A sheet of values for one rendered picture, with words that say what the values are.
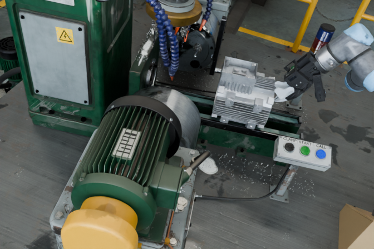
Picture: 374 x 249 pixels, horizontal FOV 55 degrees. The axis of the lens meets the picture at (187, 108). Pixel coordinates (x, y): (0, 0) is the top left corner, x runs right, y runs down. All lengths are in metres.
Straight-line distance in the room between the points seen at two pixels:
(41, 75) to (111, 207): 0.76
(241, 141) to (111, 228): 0.92
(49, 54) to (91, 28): 0.19
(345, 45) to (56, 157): 1.03
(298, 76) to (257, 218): 0.50
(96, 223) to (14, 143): 0.91
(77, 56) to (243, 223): 0.77
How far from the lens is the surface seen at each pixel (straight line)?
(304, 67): 1.20
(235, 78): 1.26
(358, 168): 1.64
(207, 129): 1.40
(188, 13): 1.15
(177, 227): 0.82
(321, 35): 1.56
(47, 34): 1.19
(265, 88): 1.31
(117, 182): 0.63
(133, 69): 1.20
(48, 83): 1.32
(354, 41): 1.15
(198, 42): 1.50
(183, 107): 1.07
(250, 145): 1.45
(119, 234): 0.61
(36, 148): 1.44
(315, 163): 1.19
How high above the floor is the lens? 1.87
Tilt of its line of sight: 43 degrees down
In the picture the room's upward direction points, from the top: 10 degrees clockwise
